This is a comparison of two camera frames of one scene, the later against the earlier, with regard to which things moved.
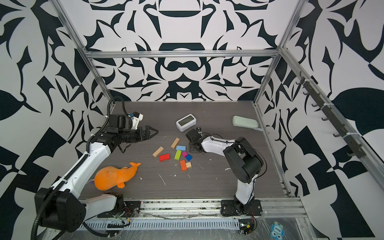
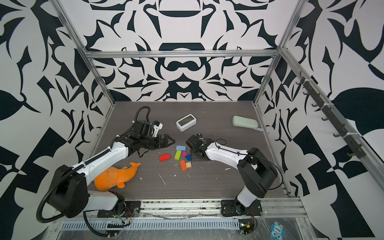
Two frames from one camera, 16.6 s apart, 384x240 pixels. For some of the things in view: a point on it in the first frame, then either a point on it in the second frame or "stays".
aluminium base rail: [209, 209] stays
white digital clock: [186, 122] stays
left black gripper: [146, 135] → [160, 144]
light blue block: [180, 148] stays
